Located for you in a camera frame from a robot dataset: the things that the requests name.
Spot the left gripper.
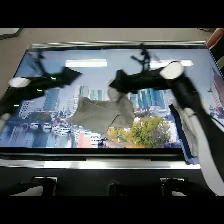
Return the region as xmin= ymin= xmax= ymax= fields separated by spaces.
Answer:
xmin=59 ymin=66 xmax=83 ymax=87

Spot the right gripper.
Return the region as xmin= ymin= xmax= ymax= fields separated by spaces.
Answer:
xmin=109 ymin=69 xmax=135 ymax=95

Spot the grey garment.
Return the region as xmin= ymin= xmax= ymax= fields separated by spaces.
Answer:
xmin=68 ymin=87 xmax=136 ymax=135

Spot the blue garment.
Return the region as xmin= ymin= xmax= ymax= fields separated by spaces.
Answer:
xmin=168 ymin=103 xmax=199 ymax=165

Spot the white garment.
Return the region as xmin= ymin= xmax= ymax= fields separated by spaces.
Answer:
xmin=179 ymin=107 xmax=203 ymax=158

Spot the silver frame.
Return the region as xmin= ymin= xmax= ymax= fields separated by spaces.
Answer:
xmin=0 ymin=40 xmax=224 ymax=197

